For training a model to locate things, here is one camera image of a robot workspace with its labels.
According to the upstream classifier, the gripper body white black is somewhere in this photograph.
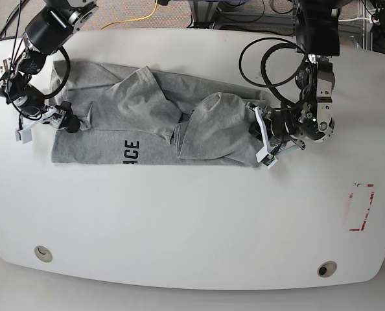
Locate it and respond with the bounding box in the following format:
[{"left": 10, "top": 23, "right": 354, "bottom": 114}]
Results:
[
  {"left": 246, "top": 102, "right": 306, "bottom": 159},
  {"left": 16, "top": 106, "right": 65, "bottom": 130}
]

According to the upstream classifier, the grey t-shirt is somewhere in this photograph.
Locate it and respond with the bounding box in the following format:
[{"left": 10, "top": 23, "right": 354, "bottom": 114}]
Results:
[{"left": 51, "top": 61, "right": 272, "bottom": 167}]

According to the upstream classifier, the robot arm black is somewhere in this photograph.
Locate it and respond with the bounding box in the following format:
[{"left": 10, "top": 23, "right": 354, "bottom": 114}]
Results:
[
  {"left": 239, "top": 1, "right": 342, "bottom": 168},
  {"left": 0, "top": 1, "right": 98, "bottom": 143}
]

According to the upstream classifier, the red tape rectangle marking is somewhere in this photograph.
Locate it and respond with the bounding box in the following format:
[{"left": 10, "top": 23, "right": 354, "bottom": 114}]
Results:
[{"left": 345, "top": 183, "right": 375, "bottom": 232}]

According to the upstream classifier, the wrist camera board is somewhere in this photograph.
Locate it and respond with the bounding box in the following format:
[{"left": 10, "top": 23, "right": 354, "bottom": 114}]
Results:
[
  {"left": 256, "top": 150, "right": 278, "bottom": 169},
  {"left": 15, "top": 129, "right": 32, "bottom": 144}
]

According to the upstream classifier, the aluminium frame stand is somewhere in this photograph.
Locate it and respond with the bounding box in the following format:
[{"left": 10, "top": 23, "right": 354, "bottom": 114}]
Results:
[{"left": 188, "top": 1, "right": 219, "bottom": 29}]

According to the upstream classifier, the left table cable grommet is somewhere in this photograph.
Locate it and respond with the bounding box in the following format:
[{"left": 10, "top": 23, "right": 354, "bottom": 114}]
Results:
[{"left": 34, "top": 246, "right": 53, "bottom": 263}]

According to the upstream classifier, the table cable grommet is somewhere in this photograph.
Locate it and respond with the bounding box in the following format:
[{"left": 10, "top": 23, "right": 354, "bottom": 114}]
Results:
[
  {"left": 317, "top": 261, "right": 338, "bottom": 278},
  {"left": 34, "top": 246, "right": 53, "bottom": 263}
]

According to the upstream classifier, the yellow cable on floor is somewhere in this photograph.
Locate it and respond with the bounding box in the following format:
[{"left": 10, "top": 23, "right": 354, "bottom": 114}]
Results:
[{"left": 100, "top": 3, "right": 157, "bottom": 30}]

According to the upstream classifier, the white cable on floor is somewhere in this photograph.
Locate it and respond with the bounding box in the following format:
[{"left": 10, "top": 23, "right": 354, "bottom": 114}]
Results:
[{"left": 338, "top": 16, "right": 371, "bottom": 24}]

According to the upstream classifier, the right table cable grommet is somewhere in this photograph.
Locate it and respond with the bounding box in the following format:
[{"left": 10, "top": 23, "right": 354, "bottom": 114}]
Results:
[{"left": 317, "top": 261, "right": 338, "bottom": 278}]

